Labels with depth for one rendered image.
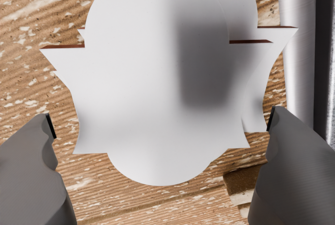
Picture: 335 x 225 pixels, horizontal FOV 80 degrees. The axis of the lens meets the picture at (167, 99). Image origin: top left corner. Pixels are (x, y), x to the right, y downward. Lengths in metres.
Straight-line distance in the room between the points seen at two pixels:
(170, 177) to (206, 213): 0.12
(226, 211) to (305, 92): 0.16
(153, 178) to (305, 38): 0.16
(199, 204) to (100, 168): 0.12
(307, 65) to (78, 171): 0.23
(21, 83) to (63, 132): 0.05
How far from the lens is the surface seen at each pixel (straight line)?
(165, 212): 0.27
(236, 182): 0.22
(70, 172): 0.23
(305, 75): 0.21
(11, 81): 0.19
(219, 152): 0.16
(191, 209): 0.27
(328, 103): 0.25
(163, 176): 0.16
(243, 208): 0.23
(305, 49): 0.20
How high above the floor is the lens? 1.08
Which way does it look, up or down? 62 degrees down
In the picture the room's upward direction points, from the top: 176 degrees clockwise
